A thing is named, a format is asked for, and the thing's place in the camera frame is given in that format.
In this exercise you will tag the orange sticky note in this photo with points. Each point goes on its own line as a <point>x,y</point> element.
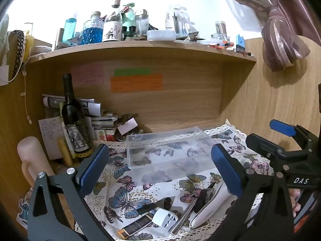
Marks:
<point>136,82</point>

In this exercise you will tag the purple curtain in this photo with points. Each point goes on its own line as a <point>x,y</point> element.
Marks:
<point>280,30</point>

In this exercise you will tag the clear plastic box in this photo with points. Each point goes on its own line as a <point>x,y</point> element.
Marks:
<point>165,153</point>

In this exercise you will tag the pink cylindrical candle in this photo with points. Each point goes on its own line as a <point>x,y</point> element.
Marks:
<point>32,155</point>

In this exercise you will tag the white plug adapter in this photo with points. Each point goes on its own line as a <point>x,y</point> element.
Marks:
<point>165,218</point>

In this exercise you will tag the orange pen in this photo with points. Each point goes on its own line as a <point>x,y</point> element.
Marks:
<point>222,44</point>

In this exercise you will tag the white plastic container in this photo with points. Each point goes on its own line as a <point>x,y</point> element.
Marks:
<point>161,35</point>

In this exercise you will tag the green pump bottle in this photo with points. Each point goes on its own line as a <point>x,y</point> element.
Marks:
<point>129,17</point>

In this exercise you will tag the round blue bottle with cork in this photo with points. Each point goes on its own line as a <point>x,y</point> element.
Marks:
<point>92,32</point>

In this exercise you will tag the black marker pen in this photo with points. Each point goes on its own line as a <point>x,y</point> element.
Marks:
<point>155,205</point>

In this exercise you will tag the wooden shelf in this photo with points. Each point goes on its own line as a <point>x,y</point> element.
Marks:
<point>150,48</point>

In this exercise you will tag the person's right hand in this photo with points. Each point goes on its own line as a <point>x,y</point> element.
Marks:
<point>295,200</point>

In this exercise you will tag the tall blue bottle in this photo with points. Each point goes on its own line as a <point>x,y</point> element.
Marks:
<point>70,30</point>

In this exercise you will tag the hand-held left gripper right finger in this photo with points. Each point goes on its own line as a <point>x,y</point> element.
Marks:
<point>225,170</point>

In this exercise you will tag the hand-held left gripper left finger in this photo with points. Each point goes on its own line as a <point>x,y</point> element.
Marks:
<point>93,167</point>

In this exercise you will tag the pile of folded newspapers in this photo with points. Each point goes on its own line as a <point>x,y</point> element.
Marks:
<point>96,115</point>

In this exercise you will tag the dark wine bottle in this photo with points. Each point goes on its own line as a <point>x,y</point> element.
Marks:
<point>72,120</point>

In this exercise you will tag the clear labelled bottle with cork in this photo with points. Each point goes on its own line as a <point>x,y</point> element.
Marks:
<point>112,25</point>

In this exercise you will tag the cardboard tube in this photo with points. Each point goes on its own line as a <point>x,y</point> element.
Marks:
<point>59,36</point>

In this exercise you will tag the yellow candle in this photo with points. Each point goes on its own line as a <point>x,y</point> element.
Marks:
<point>64,153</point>

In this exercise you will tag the blue rectangular block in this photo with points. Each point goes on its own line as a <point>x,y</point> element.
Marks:
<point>240,42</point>

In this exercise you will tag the pink paper card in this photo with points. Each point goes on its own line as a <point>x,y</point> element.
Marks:
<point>127,126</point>

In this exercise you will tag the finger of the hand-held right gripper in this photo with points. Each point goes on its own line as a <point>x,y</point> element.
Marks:
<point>282,127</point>
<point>263,144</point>

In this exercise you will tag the green sticky note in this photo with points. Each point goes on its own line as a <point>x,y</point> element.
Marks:
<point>132,71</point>

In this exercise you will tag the small clear silver-capped bottle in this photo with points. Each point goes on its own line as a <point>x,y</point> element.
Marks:
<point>142,21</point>

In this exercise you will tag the pink sticky note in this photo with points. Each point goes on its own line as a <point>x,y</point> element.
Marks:
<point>86,74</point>

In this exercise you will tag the butterfly print tablecloth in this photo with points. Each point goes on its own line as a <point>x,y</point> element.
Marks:
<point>125,198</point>

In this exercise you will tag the red white small box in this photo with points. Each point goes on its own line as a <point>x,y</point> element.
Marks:
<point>106,133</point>

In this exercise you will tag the black lace band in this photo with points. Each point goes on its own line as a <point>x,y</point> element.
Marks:
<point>18,50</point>

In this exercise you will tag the white handwritten paper note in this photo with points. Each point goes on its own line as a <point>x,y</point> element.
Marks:
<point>50,135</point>

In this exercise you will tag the clear glass jar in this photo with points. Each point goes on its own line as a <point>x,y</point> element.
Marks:
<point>220,30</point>

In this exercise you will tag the blue cartoon sticker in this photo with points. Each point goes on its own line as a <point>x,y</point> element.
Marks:
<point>23,208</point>

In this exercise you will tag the clear jar with tools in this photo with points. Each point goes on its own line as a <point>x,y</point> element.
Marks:
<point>179,21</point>

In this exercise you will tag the silver metal pen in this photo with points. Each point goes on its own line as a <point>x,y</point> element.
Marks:
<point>183,217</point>

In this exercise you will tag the white handheld device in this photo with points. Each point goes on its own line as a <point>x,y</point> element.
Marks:
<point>208,210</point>

